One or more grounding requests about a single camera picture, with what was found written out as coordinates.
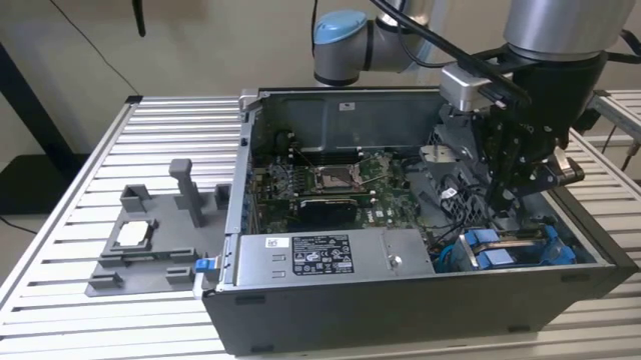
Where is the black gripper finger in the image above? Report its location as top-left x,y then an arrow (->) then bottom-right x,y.
512,159 -> 556,198
482,112 -> 524,224

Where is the grey plastic parts rack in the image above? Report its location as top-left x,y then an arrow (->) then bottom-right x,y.
84,158 -> 232,298

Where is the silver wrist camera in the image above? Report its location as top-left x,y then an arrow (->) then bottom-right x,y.
438,63 -> 531,113

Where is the metal rail rack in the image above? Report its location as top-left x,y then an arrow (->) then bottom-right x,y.
574,88 -> 641,151

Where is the disk bay with blue clips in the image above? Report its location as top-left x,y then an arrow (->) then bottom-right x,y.
458,220 -> 582,273

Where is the CPU socket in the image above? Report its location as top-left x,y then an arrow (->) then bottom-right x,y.
307,163 -> 367,194

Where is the silver power supply with labels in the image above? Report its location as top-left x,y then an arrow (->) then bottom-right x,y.
233,229 -> 435,289

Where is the black perforated plastic shroud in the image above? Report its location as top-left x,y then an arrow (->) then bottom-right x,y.
410,168 -> 496,230

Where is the green motherboard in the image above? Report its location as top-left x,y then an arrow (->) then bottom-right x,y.
252,149 -> 427,236

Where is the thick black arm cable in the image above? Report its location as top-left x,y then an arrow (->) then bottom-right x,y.
368,0 -> 532,108

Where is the black hanging strap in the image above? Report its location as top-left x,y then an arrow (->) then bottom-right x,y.
129,0 -> 146,38

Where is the black graphics card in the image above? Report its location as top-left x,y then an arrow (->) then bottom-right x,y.
297,196 -> 359,227

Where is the black desk frame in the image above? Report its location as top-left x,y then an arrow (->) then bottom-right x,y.
0,40 -> 76,215

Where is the grey metal drive cage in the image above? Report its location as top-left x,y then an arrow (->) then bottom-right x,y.
418,104 -> 490,177

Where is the black wire with white tag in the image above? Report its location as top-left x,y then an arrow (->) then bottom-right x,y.
434,175 -> 495,203

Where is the silver CPU plate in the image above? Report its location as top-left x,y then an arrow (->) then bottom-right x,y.
114,221 -> 152,248

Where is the thin black cable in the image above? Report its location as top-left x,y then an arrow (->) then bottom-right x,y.
308,0 -> 325,46

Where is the blue wire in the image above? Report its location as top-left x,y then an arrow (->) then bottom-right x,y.
432,241 -> 459,272

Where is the hard disk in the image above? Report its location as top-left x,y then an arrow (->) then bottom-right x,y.
460,223 -> 576,263

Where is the black open PC case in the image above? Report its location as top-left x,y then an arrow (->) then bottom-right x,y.
192,85 -> 641,357

